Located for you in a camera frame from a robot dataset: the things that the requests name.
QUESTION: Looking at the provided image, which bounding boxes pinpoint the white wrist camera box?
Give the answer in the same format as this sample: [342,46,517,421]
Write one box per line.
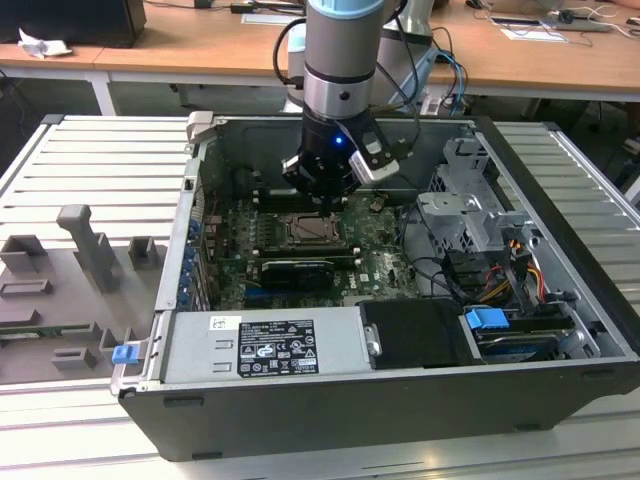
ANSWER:
[348,129,402,186]

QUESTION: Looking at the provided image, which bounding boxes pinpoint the black plastic shroud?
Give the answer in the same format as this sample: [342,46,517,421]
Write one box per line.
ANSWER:
[359,298,484,371]

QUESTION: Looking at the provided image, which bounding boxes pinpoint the green motherboard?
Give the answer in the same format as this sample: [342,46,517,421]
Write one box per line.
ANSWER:
[199,192,431,311]

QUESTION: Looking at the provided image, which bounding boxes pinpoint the black box on desk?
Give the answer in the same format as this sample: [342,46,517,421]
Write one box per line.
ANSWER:
[0,0,148,50]

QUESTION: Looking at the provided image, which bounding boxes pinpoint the green RAM stick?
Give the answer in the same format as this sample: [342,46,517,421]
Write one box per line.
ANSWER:
[0,324,94,336]

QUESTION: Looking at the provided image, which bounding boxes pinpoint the black disk drive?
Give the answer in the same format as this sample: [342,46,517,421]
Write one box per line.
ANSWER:
[474,327,562,364]

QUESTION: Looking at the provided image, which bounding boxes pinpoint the yellow red wire bundle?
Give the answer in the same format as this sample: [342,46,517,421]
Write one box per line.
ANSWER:
[482,239,547,302]

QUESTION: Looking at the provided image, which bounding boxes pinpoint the blue cable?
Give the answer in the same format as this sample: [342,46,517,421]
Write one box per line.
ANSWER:
[433,48,470,110]

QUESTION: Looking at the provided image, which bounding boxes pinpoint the grey power supply unit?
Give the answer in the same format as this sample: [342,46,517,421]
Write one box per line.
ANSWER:
[162,305,374,384]

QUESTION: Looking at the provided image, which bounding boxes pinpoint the white paper sheet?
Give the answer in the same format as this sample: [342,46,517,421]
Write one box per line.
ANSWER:
[500,27,569,44]

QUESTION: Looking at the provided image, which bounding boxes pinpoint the black cable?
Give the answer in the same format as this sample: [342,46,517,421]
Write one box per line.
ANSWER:
[398,203,464,302]

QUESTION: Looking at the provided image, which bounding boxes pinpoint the CPU socket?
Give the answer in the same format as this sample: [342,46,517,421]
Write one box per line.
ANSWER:
[279,209,349,248]

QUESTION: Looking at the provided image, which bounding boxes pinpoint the small wooden desk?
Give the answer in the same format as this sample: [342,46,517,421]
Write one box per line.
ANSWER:
[0,42,117,117]

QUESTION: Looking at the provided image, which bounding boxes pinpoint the silver metal drive cage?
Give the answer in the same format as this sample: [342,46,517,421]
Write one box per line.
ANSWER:
[416,137,541,254]

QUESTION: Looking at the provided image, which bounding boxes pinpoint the blue disk carrier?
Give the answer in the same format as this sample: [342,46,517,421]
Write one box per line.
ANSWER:
[463,308,509,331]

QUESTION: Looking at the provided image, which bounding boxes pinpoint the black graphics card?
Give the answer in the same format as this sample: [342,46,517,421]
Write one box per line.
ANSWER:
[259,257,336,292]

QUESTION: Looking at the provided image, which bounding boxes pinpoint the crumpled white paper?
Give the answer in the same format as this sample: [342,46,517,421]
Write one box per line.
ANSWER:
[17,27,73,61]

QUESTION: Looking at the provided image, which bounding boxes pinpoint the grey parts rack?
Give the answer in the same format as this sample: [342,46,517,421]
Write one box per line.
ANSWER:
[0,203,169,386]

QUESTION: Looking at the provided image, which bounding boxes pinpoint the long wooden desk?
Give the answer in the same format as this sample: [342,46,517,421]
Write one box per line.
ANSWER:
[93,0,640,104]

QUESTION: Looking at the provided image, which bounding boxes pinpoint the black open PC case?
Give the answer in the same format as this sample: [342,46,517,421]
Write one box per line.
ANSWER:
[109,112,640,464]

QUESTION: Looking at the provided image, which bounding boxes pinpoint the black RAM stick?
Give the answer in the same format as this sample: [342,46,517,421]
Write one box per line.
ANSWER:
[259,242,354,259]
[259,188,321,211]

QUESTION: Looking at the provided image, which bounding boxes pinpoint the metal socket cover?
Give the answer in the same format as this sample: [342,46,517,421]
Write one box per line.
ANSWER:
[286,213,346,246]

